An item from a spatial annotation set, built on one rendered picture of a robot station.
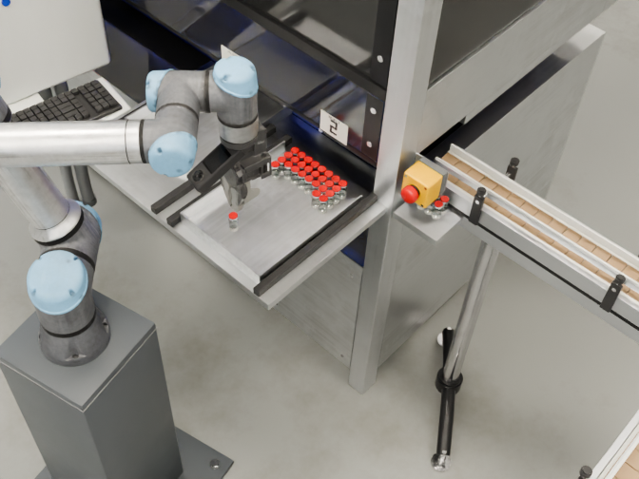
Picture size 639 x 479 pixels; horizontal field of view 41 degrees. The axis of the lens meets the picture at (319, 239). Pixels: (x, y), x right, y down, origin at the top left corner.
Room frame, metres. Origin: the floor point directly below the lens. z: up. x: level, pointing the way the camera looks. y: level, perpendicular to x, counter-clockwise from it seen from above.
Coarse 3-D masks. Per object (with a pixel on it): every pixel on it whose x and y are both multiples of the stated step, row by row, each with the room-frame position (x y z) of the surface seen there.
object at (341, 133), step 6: (324, 114) 1.50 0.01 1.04; (324, 120) 1.50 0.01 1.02; (336, 120) 1.48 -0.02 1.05; (324, 126) 1.50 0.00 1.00; (342, 126) 1.47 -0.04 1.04; (330, 132) 1.49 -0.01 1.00; (336, 132) 1.48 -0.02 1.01; (342, 132) 1.46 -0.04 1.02; (336, 138) 1.48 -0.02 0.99; (342, 138) 1.46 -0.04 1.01
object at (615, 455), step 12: (636, 420) 0.81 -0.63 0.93; (624, 432) 0.78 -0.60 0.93; (636, 432) 0.78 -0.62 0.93; (612, 444) 0.76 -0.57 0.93; (624, 444) 0.76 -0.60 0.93; (636, 444) 0.74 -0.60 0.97; (612, 456) 0.73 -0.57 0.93; (624, 456) 0.71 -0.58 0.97; (636, 456) 0.74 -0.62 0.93; (588, 468) 0.67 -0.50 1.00; (600, 468) 0.71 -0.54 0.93; (612, 468) 0.69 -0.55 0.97; (624, 468) 0.71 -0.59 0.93; (636, 468) 0.71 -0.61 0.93
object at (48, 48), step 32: (0, 0) 1.76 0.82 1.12; (32, 0) 1.81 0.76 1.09; (64, 0) 1.86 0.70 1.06; (96, 0) 1.92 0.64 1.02; (0, 32) 1.74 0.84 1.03; (32, 32) 1.80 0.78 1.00; (64, 32) 1.85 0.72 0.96; (96, 32) 1.91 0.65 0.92; (0, 64) 1.73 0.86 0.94; (32, 64) 1.78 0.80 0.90; (64, 64) 1.84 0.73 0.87; (96, 64) 1.90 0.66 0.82
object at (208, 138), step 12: (264, 96) 1.74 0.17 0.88; (144, 108) 1.63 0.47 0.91; (264, 108) 1.69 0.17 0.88; (276, 108) 1.69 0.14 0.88; (288, 108) 1.67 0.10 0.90; (204, 120) 1.63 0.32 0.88; (216, 120) 1.63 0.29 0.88; (264, 120) 1.64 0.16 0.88; (276, 120) 1.63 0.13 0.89; (204, 132) 1.58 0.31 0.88; (216, 132) 1.59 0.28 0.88; (204, 144) 1.54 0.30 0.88; (216, 144) 1.54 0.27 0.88; (204, 156) 1.50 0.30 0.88; (192, 168) 1.42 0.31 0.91
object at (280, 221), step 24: (216, 192) 1.36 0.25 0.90; (264, 192) 1.39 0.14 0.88; (288, 192) 1.39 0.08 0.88; (192, 216) 1.30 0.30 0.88; (216, 216) 1.30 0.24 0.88; (240, 216) 1.31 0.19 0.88; (264, 216) 1.31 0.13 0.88; (288, 216) 1.32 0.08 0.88; (312, 216) 1.32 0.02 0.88; (336, 216) 1.30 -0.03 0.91; (216, 240) 1.20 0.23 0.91; (240, 240) 1.23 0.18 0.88; (264, 240) 1.24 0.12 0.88; (288, 240) 1.24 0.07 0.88; (240, 264) 1.15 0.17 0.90; (264, 264) 1.17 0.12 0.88
